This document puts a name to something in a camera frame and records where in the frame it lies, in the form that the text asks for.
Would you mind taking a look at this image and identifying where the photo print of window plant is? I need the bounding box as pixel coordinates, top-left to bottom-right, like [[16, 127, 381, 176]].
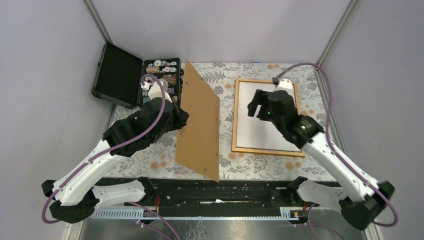
[[235, 81, 294, 153]]

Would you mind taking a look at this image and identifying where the wooden picture frame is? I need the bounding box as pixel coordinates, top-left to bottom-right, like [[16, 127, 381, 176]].
[[231, 78, 307, 159]]

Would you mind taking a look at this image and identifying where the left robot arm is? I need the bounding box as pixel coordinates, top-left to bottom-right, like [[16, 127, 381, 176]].
[[41, 97, 190, 224]]

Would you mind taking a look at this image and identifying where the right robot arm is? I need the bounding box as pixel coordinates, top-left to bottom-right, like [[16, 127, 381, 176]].
[[247, 89, 399, 230]]

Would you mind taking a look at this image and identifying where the orange poker chip roll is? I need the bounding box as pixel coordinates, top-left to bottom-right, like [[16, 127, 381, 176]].
[[162, 75, 177, 87]]

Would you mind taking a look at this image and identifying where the floral patterned table mat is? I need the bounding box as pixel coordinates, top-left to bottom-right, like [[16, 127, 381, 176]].
[[108, 63, 333, 181]]

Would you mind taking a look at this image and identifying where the black poker chip case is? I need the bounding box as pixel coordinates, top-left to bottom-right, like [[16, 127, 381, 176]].
[[91, 43, 184, 109]]

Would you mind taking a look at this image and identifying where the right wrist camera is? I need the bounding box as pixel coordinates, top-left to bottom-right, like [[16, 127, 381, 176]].
[[272, 78, 295, 92]]

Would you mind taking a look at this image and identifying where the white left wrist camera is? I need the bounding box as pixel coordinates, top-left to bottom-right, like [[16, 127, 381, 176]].
[[141, 78, 172, 102]]

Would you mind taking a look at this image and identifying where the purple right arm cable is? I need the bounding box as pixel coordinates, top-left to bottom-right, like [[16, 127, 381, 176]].
[[271, 62, 400, 240]]

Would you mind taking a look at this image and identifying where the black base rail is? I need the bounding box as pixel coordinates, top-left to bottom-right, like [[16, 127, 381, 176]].
[[91, 177, 355, 220]]

